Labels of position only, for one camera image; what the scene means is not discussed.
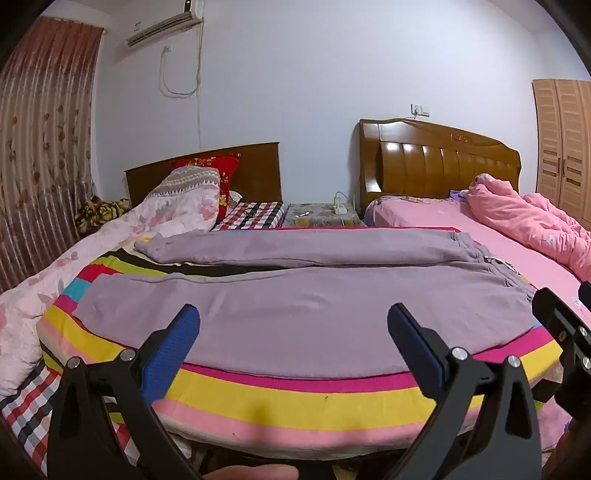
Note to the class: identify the white air conditioner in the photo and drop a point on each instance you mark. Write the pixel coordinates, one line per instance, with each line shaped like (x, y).
(161, 25)

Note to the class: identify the pink pillow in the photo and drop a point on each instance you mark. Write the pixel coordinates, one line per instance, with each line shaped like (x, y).
(406, 212)

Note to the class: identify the dark wooden headboard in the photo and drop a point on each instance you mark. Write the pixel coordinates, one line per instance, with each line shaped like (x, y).
(258, 170)

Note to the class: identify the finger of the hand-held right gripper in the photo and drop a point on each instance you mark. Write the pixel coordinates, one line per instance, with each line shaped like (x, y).
(570, 330)
(586, 295)

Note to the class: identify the nightstand with floral cover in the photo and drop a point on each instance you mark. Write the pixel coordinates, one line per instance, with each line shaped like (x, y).
(314, 221)

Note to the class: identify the purple pants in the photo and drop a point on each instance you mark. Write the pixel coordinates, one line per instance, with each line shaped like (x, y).
(300, 304)

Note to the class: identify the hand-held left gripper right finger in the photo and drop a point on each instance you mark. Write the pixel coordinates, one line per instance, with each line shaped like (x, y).
(415, 346)

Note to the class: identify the white dotted pillow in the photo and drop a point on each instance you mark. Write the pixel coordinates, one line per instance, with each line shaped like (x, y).
(234, 197)

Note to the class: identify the red checked bed sheet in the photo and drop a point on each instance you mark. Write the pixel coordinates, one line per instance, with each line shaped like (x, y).
(270, 219)

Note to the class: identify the black eyeglasses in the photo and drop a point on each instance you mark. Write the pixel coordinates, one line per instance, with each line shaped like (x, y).
(252, 213)

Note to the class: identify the person's left hand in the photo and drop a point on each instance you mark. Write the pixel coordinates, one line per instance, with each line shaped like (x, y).
(249, 473)

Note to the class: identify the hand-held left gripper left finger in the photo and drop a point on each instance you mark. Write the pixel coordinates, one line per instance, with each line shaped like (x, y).
(178, 341)

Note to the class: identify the pink duvet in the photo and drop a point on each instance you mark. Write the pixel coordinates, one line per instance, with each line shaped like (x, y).
(531, 217)

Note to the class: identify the light brown carved headboard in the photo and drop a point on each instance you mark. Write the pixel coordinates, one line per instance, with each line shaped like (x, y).
(415, 161)

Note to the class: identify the light wooden wardrobe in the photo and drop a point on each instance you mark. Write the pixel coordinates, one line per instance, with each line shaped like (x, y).
(565, 147)

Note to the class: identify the white wall socket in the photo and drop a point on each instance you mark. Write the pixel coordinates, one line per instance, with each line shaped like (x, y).
(420, 110)

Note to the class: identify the small purple cloth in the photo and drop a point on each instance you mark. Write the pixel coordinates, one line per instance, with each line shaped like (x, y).
(458, 194)

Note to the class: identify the pink bed sheet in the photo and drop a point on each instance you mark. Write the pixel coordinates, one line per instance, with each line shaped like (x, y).
(517, 244)

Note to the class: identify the pink floral curtain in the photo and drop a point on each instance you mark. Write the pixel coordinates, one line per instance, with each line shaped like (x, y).
(41, 138)

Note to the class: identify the white power strip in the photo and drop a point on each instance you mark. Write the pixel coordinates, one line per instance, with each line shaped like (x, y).
(340, 209)

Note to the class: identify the tiger print blanket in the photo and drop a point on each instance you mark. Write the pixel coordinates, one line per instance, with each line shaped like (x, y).
(99, 212)

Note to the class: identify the pink floral quilt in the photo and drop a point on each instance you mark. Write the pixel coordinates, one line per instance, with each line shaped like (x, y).
(69, 267)

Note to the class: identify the colourful striped blanket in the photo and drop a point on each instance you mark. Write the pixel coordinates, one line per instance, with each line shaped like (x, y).
(277, 406)

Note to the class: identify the red patterned pillow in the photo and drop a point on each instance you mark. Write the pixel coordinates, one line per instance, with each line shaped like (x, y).
(221, 170)

